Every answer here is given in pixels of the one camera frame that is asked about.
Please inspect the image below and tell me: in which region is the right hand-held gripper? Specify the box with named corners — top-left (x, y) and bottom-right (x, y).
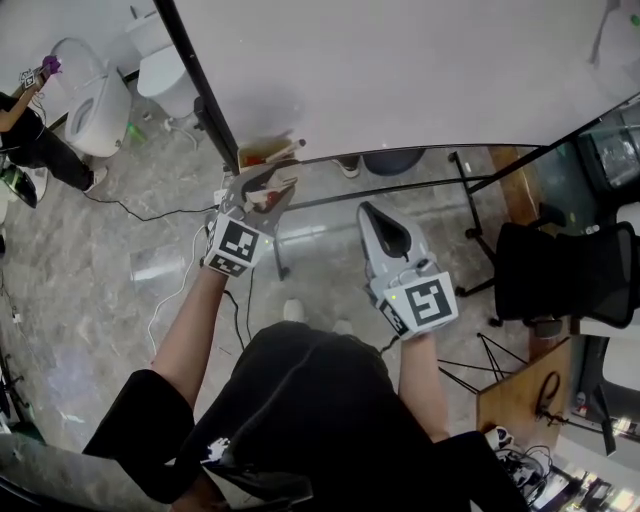
top-left (356, 200), bottom-right (460, 342)

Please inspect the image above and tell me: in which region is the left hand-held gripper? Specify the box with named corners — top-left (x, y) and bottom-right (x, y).
top-left (201, 162), bottom-right (298, 279)

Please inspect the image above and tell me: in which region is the person's left forearm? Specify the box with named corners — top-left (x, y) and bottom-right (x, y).
top-left (149, 267), bottom-right (235, 417)

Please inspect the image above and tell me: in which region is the person's right forearm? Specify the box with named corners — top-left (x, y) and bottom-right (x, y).
top-left (396, 331), bottom-right (452, 445)

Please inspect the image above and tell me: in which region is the white plastic tube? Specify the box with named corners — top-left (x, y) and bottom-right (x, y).
top-left (264, 139), bottom-right (308, 163)

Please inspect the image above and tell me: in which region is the large white board panel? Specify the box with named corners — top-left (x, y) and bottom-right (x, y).
top-left (169, 0), bottom-right (640, 167)

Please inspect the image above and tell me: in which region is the dark blue stool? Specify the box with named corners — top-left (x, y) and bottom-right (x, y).
top-left (361, 148), bottom-right (427, 177)

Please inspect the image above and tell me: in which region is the brown wooden bench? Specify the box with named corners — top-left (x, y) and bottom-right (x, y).
top-left (486, 145), bottom-right (547, 227)

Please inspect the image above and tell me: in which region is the black tripod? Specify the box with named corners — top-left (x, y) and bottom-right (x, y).
top-left (436, 331), bottom-right (530, 395)

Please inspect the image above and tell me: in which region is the small white toilet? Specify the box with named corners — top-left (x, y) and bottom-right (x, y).
top-left (124, 16), bottom-right (200, 120)

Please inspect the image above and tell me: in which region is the black office chair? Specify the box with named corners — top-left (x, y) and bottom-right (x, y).
top-left (488, 201), bottom-right (640, 342)

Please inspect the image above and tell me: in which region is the large white toilet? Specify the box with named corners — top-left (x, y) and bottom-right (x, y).
top-left (49, 36), bottom-right (133, 160)

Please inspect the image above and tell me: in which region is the brown wooden table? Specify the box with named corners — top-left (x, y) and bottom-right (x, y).
top-left (474, 336), bottom-right (575, 452)

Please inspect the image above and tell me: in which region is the person's black clothing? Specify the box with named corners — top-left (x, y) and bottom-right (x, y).
top-left (81, 319), bottom-right (532, 512)

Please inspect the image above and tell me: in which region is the long black cable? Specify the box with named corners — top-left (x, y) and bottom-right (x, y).
top-left (81, 191), bottom-right (217, 223)

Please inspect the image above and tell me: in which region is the white plug with cable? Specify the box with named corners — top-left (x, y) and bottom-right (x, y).
top-left (163, 117), bottom-right (200, 150)

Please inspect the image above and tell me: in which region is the long white cable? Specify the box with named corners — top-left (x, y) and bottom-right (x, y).
top-left (147, 223), bottom-right (210, 360)

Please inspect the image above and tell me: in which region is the black cable loop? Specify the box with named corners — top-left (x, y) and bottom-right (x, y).
top-left (533, 371), bottom-right (572, 427)

